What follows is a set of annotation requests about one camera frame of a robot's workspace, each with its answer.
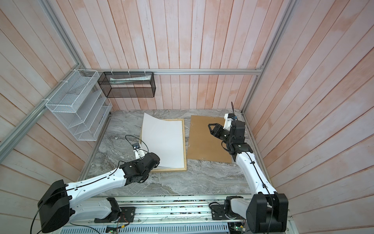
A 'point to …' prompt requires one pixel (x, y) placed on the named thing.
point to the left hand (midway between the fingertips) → (147, 157)
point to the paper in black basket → (117, 80)
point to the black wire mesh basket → (128, 84)
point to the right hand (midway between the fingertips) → (211, 125)
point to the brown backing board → (203, 145)
